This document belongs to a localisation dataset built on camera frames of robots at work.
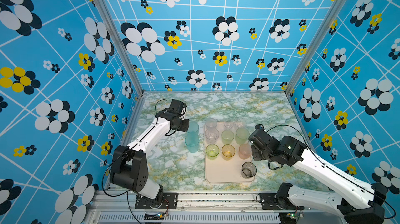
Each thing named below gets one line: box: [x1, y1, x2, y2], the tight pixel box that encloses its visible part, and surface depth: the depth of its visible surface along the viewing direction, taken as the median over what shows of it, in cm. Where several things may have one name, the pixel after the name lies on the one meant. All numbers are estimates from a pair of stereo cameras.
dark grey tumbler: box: [240, 161, 258, 180], surface depth 82 cm
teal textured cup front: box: [184, 134, 200, 154], surface depth 91 cm
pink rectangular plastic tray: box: [204, 121, 255, 183], surface depth 87 cm
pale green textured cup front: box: [221, 129, 235, 145], surface depth 91 cm
